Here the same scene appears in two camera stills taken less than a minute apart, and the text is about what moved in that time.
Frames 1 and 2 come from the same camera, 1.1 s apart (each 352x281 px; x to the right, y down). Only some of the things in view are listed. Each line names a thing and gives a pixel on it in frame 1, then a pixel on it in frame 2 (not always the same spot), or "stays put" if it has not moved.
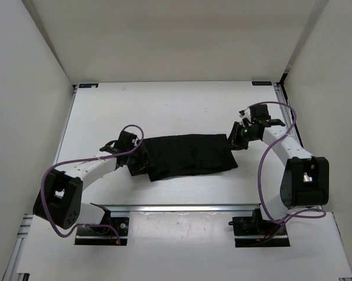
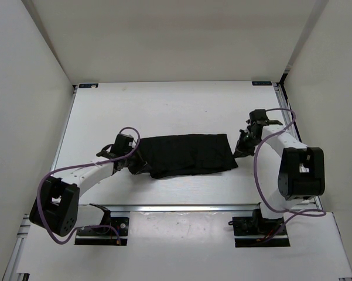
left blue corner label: (88, 85) stays put
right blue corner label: (262, 83) stays put
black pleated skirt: (176, 156) stays put
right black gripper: (233, 138) → (241, 150)
